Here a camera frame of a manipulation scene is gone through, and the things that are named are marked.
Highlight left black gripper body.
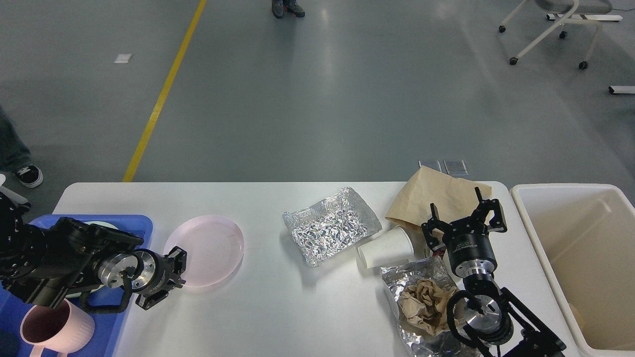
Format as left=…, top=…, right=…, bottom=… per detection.
left=97, top=249, right=169, bottom=298

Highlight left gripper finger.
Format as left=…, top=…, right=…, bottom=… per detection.
left=134, top=285, right=184, bottom=310
left=167, top=246, right=188, bottom=283

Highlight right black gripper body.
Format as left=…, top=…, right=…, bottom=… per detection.
left=443, top=233, right=498, bottom=277

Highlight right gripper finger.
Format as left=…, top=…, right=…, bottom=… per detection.
left=464, top=187, right=508, bottom=235
left=421, top=203, right=454, bottom=252

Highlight brown paper bag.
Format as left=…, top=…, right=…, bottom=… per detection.
left=385, top=167, right=493, bottom=247

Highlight pink plate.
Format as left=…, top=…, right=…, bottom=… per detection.
left=164, top=215, right=245, bottom=288

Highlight pink ribbed mug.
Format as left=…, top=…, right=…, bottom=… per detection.
left=20, top=299, right=95, bottom=357

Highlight dark teal mug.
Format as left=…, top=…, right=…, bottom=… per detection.
left=0, top=330, right=20, bottom=357

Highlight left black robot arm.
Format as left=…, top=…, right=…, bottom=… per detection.
left=0, top=194, right=188, bottom=314

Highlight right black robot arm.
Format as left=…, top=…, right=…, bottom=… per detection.
left=421, top=188, right=567, bottom=357

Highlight blue plastic tray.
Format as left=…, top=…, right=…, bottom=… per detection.
left=0, top=214, right=153, bottom=357

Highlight white paper cup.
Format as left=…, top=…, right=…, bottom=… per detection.
left=358, top=226, right=415, bottom=268

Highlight light green plate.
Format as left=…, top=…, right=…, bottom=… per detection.
left=66, top=221, right=117, bottom=299

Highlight crumpled brown paper ball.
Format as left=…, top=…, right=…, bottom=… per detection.
left=397, top=279, right=459, bottom=335

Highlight beige plastic bin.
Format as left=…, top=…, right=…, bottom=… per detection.
left=510, top=183, right=635, bottom=357

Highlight flat crumpled foil sheet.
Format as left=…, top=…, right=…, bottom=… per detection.
left=382, top=257, right=480, bottom=357

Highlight aluminium foil tray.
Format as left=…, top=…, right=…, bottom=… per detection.
left=283, top=187, right=382, bottom=267

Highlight white chair base left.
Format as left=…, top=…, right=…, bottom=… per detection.
left=0, top=174, right=30, bottom=207

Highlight white bar on floor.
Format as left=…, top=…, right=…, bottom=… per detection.
left=608, top=85, right=635, bottom=95

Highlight distant person feet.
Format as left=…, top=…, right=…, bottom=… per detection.
left=271, top=0, right=306, bottom=19

